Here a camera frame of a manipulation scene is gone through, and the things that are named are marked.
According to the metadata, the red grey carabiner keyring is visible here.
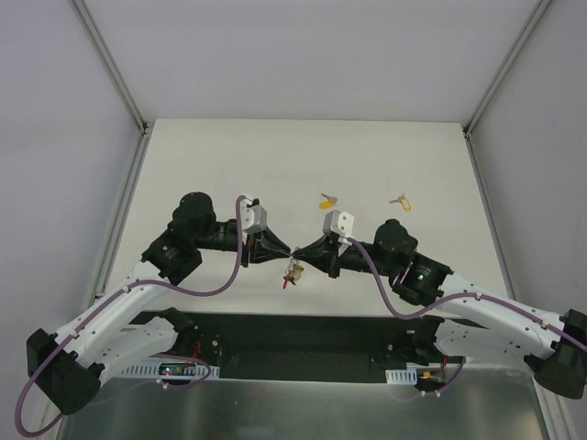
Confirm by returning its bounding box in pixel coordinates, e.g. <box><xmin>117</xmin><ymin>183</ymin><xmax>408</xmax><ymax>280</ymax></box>
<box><xmin>282</xmin><ymin>258</ymin><xmax>305</xmax><ymax>290</ymax></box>

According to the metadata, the key with yellow tag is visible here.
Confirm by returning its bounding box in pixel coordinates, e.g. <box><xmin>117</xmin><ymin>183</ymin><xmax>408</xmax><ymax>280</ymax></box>
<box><xmin>389</xmin><ymin>193</ymin><xmax>412</xmax><ymax>213</ymax></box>
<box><xmin>319</xmin><ymin>192</ymin><xmax>338</xmax><ymax>210</ymax></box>

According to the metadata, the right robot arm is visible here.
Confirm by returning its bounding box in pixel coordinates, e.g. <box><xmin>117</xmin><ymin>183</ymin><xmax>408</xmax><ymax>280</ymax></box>
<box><xmin>293</xmin><ymin>212</ymin><xmax>586</xmax><ymax>400</ymax></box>

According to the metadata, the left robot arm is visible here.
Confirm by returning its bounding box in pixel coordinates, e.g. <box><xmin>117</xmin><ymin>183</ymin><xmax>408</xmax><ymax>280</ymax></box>
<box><xmin>26</xmin><ymin>192</ymin><xmax>291</xmax><ymax>415</ymax></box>

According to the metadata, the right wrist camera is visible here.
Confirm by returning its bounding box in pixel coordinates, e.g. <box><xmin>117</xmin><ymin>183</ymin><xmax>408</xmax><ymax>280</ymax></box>
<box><xmin>322</xmin><ymin>210</ymin><xmax>354</xmax><ymax>257</ymax></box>

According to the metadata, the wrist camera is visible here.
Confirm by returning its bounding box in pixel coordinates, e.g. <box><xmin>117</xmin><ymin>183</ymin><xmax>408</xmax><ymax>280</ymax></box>
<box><xmin>322</xmin><ymin>210</ymin><xmax>354</xmax><ymax>257</ymax></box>
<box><xmin>239</xmin><ymin>195</ymin><xmax>268</xmax><ymax>235</ymax></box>

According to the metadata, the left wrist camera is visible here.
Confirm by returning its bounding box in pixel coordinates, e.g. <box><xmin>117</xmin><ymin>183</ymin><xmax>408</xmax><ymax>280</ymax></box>
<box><xmin>239</xmin><ymin>195</ymin><xmax>268</xmax><ymax>235</ymax></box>

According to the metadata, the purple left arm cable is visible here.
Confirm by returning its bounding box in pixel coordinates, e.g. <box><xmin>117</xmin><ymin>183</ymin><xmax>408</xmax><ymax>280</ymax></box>
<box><xmin>16</xmin><ymin>195</ymin><xmax>247</xmax><ymax>436</ymax></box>

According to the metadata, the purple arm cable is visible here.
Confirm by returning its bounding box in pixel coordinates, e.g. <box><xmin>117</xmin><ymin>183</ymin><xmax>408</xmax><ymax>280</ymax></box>
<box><xmin>350</xmin><ymin>237</ymin><xmax>587</xmax><ymax>402</ymax></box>
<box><xmin>16</xmin><ymin>195</ymin><xmax>247</xmax><ymax>436</ymax></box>

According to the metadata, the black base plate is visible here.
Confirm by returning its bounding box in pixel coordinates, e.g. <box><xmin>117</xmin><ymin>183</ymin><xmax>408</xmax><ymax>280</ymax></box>
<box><xmin>127</xmin><ymin>309</ymin><xmax>464</xmax><ymax>381</ymax></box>

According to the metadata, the right white cable duct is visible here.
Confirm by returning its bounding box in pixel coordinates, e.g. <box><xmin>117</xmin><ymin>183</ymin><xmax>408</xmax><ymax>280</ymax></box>
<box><xmin>385</xmin><ymin>368</ymin><xmax>418</xmax><ymax>386</ymax></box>

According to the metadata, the white cable duct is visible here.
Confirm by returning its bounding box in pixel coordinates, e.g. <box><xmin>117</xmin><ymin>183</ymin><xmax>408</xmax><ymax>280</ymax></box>
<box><xmin>116</xmin><ymin>360</ymin><xmax>220</xmax><ymax>380</ymax></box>
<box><xmin>385</xmin><ymin>368</ymin><xmax>418</xmax><ymax>386</ymax></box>

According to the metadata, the left white cable duct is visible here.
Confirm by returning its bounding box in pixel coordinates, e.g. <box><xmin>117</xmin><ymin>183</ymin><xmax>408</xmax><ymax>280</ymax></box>
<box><xmin>116</xmin><ymin>360</ymin><xmax>220</xmax><ymax>380</ymax></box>

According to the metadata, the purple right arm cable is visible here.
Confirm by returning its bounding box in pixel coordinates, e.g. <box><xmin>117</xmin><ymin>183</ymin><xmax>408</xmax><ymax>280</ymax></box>
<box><xmin>350</xmin><ymin>237</ymin><xmax>587</xmax><ymax>402</ymax></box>

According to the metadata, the left aluminium frame post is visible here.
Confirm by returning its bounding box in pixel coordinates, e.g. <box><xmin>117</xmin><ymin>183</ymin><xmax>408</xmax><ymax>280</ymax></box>
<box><xmin>71</xmin><ymin>0</ymin><xmax>155</xmax><ymax>137</ymax></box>

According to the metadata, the aluminium frame post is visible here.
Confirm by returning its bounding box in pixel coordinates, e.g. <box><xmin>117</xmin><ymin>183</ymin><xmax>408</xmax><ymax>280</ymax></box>
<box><xmin>71</xmin><ymin>0</ymin><xmax>155</xmax><ymax>137</ymax></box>
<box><xmin>462</xmin><ymin>0</ymin><xmax>559</xmax><ymax>138</ymax></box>

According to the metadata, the right aluminium frame post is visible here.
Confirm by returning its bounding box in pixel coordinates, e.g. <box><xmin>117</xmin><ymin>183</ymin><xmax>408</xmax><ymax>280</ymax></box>
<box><xmin>462</xmin><ymin>0</ymin><xmax>559</xmax><ymax>138</ymax></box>

